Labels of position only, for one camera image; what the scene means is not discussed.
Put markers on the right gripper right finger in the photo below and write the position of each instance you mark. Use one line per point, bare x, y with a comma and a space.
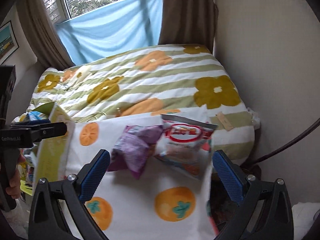
241, 190

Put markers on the brown right curtain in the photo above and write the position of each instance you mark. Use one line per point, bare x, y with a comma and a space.
189, 22

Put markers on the green cardboard snack box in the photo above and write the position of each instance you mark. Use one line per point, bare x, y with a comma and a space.
47, 158

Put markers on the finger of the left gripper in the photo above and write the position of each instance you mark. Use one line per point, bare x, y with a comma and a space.
32, 122
43, 131

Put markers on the left hand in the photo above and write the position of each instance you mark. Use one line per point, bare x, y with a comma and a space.
13, 189

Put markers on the brown left curtain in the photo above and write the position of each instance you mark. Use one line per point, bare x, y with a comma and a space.
41, 35

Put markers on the framed wall picture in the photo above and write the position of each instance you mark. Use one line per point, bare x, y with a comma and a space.
8, 42

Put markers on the light blue window cloth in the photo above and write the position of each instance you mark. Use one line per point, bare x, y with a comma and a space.
112, 29

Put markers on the purple snack bag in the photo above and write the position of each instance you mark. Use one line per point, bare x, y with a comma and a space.
133, 148

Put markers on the brown curtain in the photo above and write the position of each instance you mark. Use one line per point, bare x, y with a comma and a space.
189, 22
41, 35

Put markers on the red white chips bag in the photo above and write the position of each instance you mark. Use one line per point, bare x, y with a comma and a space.
183, 140

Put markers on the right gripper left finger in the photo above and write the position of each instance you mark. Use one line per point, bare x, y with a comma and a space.
81, 189

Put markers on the orange print white tablecloth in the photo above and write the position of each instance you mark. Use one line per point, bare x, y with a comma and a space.
164, 203

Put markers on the floral striped green quilt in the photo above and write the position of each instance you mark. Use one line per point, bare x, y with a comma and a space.
157, 80

